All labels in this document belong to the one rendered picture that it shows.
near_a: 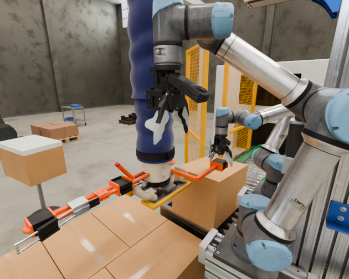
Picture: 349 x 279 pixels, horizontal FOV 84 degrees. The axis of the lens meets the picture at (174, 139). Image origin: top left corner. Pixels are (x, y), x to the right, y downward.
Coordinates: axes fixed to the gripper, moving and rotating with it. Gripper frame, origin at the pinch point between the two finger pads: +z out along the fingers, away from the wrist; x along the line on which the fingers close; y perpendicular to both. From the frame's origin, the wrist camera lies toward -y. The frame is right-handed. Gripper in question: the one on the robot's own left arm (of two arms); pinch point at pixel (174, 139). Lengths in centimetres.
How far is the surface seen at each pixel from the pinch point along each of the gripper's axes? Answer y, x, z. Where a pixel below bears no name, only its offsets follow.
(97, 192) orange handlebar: 42, 1, 32
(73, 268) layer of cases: 77, 4, 98
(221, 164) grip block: 9, -61, 32
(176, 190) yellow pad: 27, -39, 45
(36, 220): 43, 25, 32
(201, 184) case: 29, -74, 57
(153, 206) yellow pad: 28, -20, 45
